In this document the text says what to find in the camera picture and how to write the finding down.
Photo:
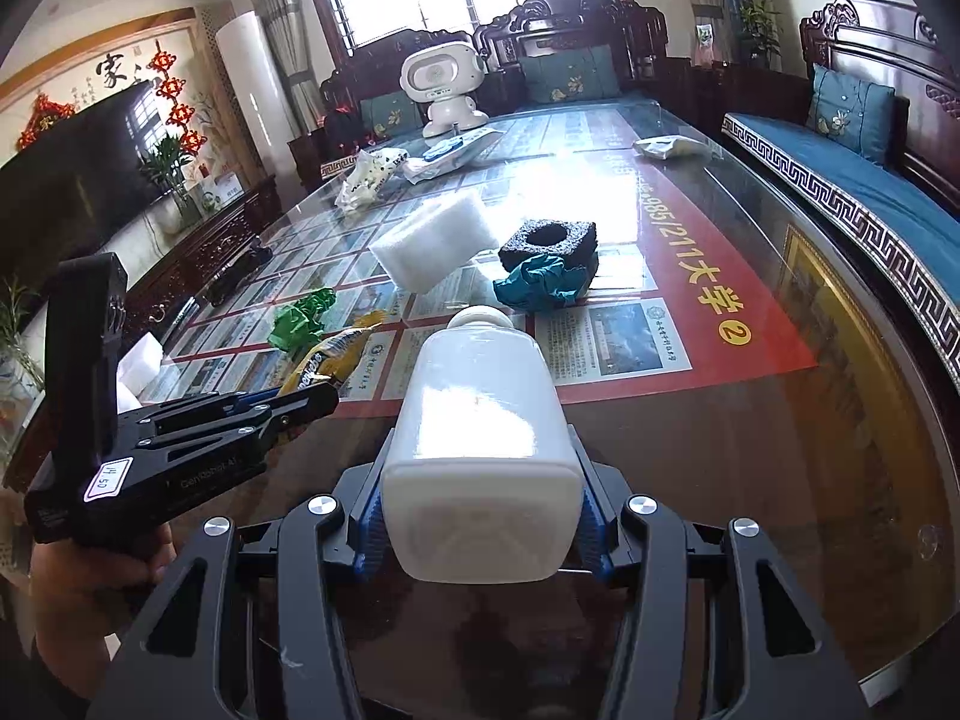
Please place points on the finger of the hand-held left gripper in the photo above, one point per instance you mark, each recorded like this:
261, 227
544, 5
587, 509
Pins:
210, 409
300, 409

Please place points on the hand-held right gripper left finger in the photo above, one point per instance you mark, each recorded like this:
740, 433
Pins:
369, 536

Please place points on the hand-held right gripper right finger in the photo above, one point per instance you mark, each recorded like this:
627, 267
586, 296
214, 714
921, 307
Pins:
594, 540

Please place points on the yellow snack wrapper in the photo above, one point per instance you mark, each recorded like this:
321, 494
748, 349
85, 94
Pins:
330, 356

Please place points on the white plastic bottle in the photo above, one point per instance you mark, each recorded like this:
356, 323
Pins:
480, 450

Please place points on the person's left hand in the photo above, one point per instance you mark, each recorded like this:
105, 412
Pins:
90, 592

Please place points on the green leafy plant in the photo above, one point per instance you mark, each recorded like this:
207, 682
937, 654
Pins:
19, 330

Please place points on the green crumpled paper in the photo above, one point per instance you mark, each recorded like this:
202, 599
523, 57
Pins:
300, 319

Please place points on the black remote control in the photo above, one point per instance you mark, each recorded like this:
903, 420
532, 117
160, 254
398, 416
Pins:
236, 270

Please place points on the dark wooden television cabinet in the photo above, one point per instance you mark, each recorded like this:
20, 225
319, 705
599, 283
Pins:
202, 240

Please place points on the black flat television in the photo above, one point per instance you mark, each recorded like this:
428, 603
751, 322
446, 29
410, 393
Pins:
67, 195

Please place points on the white foam block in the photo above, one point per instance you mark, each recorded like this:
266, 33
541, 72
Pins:
435, 240

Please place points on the white green box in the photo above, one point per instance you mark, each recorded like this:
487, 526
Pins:
219, 189

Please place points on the bamboo plant in glass vase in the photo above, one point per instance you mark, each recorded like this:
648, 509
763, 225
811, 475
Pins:
169, 172

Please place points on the white printed plastic bag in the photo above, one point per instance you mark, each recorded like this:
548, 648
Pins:
367, 176

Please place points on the red bordered printed poster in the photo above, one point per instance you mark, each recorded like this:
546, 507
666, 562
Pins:
675, 292

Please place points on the teal crumpled cloth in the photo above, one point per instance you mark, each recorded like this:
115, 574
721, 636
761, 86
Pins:
536, 285

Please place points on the small red knot ornament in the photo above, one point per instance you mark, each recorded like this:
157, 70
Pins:
45, 118

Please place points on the blue white wet wipes pack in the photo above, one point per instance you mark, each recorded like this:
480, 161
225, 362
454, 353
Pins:
454, 154

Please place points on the long red knot ornament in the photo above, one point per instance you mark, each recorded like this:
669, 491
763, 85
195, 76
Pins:
180, 109

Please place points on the black foam block with hole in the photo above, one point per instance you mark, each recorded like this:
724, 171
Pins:
574, 240

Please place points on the teal embroidered pillow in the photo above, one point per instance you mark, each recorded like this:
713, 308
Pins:
851, 112
571, 75
391, 116

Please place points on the white standing air conditioner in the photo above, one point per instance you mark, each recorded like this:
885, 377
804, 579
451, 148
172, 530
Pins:
255, 90

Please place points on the white robot toy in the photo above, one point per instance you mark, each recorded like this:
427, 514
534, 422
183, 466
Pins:
439, 86

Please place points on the white tissue packet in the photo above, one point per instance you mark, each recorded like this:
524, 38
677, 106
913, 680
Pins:
667, 148

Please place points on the blue sofa seat cushion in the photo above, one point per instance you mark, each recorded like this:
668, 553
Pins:
885, 202

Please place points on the short carved wooden sofa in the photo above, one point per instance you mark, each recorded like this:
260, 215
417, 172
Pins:
570, 26

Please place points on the dark wooden side table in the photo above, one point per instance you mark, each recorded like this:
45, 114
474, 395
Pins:
742, 86

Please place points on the small standing picture card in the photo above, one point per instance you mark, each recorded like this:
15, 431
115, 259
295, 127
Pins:
705, 41

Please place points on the green potted plant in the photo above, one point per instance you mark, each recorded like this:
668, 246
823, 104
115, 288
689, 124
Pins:
761, 26

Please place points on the long carved wooden sofa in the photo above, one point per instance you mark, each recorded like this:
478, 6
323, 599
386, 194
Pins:
922, 60

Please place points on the framed calligraphy wall art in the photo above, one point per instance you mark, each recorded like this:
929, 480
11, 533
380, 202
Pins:
112, 67

